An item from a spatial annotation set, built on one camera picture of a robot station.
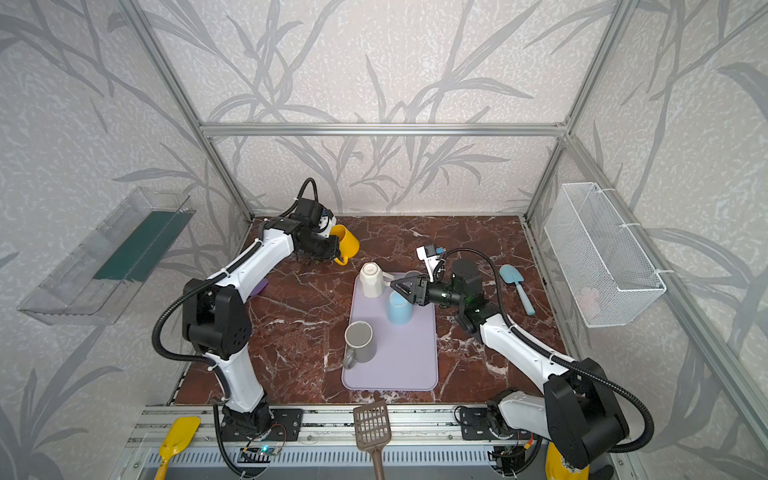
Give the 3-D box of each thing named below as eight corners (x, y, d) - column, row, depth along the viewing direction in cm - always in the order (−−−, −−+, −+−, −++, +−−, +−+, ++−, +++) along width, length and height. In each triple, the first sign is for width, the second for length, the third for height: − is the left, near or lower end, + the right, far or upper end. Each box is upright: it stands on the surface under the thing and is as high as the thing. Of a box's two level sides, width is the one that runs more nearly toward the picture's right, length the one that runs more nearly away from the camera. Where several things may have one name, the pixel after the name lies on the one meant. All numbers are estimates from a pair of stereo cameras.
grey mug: (348, 371, 84) (341, 357, 75) (352, 337, 90) (346, 320, 81) (375, 371, 84) (371, 357, 75) (377, 337, 90) (374, 320, 81)
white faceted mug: (362, 298, 98) (358, 280, 90) (364, 280, 103) (360, 262, 94) (383, 298, 98) (381, 280, 90) (384, 280, 103) (383, 262, 94)
